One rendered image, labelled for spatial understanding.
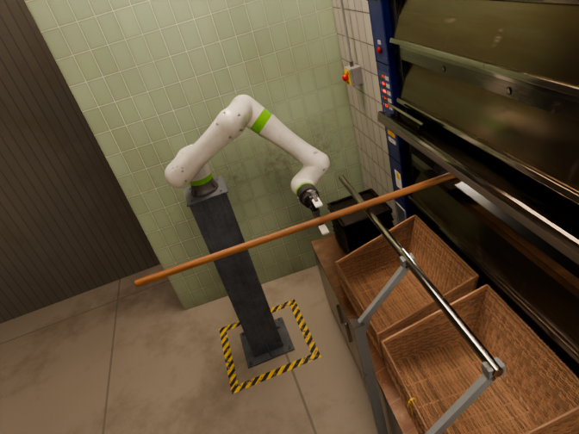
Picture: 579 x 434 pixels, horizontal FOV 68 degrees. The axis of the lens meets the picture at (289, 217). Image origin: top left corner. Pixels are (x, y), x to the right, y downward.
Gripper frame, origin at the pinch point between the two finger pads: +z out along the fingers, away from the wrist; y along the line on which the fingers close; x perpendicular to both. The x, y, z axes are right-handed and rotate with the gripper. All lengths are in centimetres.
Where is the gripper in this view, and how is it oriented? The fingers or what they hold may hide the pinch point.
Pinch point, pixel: (321, 219)
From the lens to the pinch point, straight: 176.7
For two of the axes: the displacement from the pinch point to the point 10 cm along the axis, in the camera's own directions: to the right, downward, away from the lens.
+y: 2.4, 8.2, 5.1
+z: 2.1, 4.7, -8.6
